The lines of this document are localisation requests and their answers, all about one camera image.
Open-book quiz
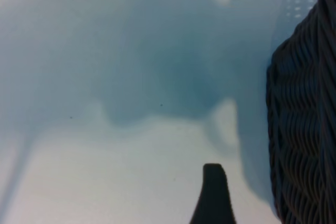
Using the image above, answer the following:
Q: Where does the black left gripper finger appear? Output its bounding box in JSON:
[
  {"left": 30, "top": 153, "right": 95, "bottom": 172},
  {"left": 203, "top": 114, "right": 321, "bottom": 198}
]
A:
[{"left": 188, "top": 163, "right": 237, "bottom": 224}]

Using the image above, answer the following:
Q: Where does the dark brown wicker basket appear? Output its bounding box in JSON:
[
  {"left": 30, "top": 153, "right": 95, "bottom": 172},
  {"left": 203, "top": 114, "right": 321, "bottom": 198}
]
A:
[{"left": 265, "top": 0, "right": 336, "bottom": 224}]

